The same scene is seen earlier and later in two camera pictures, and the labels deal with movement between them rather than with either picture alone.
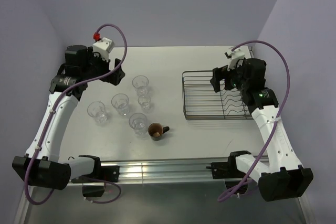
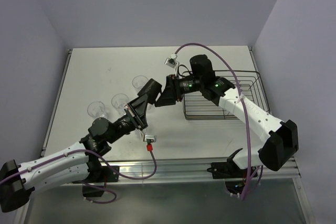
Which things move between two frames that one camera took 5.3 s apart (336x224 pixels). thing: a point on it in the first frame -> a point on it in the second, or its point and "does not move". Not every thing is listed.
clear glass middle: [121, 102] does not move
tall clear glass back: [140, 82] does not move
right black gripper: [217, 74] -> [172, 85]
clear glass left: [96, 110] does not move
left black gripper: [96, 56] -> [137, 108]
